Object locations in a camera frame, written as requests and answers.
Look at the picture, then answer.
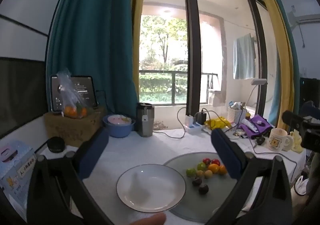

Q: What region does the yellow printed bag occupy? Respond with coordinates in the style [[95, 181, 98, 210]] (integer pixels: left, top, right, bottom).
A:
[[204, 118, 233, 131]]

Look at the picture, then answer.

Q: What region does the plastic bag of oranges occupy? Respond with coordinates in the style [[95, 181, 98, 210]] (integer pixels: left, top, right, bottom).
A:
[[56, 68, 88, 118]]

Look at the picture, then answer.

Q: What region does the black window frame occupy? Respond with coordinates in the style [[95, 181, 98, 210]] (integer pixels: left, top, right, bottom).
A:
[[181, 0, 202, 116]]

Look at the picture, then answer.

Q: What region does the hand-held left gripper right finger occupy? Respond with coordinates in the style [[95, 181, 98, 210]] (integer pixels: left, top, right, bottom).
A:
[[204, 128, 293, 225]]

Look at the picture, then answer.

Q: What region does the grey cable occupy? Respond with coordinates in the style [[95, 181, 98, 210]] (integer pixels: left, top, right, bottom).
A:
[[249, 136, 298, 187]]

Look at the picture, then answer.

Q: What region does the white plastic bag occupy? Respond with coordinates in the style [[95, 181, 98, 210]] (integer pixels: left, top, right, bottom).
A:
[[294, 175, 312, 197]]

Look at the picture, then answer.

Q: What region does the purple cloth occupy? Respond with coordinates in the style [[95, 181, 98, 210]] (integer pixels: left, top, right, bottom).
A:
[[236, 115, 273, 140]]

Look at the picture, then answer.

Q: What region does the thin charger cable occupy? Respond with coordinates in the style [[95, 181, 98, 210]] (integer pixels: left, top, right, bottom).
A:
[[153, 107, 187, 139]]

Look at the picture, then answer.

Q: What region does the blue bowl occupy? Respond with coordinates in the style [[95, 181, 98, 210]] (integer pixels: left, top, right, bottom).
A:
[[102, 115, 136, 139]]

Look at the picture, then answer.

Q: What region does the black tablet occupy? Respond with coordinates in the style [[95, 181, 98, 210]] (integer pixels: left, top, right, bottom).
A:
[[50, 75, 99, 113]]

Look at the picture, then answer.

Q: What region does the light blue printed box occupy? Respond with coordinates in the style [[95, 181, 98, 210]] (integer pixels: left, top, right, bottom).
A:
[[0, 140, 38, 223]]

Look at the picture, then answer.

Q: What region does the white textured tablecloth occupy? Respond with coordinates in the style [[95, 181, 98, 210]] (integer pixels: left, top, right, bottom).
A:
[[37, 129, 307, 225]]

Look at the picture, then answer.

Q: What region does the white air conditioner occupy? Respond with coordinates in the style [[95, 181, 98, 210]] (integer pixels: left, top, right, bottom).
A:
[[287, 5, 320, 26]]

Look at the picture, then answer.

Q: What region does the white plastic basket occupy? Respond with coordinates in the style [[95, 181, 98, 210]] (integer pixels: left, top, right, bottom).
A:
[[227, 106, 248, 127]]

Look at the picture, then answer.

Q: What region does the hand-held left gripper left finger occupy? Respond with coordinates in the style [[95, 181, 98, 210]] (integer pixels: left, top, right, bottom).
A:
[[26, 126, 110, 225]]

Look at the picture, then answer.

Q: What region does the cardboard box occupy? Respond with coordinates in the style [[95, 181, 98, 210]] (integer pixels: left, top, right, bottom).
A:
[[44, 106, 107, 148]]

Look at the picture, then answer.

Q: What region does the steel tumbler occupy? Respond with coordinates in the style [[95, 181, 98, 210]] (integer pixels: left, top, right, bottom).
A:
[[136, 102, 155, 138]]

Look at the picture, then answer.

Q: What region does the teal curtain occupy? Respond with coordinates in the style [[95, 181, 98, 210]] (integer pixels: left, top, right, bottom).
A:
[[46, 0, 140, 126], [269, 0, 300, 126]]

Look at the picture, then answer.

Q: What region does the black balcony railing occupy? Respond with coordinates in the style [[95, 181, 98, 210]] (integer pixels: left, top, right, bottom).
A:
[[139, 70, 218, 106]]

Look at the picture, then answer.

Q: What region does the pale yellow plastic bag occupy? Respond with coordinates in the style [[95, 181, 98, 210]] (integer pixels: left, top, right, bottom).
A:
[[290, 130, 304, 154]]

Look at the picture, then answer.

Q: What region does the black power cable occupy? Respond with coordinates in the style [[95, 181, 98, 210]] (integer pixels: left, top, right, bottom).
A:
[[200, 108, 240, 131]]

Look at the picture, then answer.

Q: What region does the white plate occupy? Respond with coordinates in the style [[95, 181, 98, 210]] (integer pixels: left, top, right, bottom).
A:
[[116, 164, 187, 213]]

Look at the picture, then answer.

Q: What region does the grey round mat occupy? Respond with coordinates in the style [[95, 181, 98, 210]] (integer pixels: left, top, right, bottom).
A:
[[163, 151, 253, 224]]

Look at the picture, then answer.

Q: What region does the white power strip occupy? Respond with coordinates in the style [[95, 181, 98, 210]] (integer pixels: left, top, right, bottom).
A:
[[184, 123, 203, 134]]

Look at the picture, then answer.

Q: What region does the light blue hanging towel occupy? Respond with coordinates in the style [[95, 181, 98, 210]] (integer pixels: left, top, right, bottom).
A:
[[232, 33, 257, 80]]

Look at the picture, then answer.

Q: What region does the white desk lamp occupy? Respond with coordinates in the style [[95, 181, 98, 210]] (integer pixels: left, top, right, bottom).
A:
[[244, 78, 268, 112]]

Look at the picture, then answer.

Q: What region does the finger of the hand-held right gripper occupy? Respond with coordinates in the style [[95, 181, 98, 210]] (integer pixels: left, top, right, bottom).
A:
[[282, 110, 304, 129], [290, 128, 305, 139]]

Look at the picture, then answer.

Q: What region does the black charger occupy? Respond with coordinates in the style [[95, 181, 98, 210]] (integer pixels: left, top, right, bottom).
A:
[[194, 112, 207, 125]]

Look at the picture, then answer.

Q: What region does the white tube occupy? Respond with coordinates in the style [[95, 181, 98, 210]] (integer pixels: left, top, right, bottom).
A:
[[241, 118, 258, 133]]

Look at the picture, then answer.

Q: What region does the white printed mug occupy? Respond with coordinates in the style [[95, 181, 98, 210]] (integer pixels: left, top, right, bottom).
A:
[[269, 128, 293, 152]]

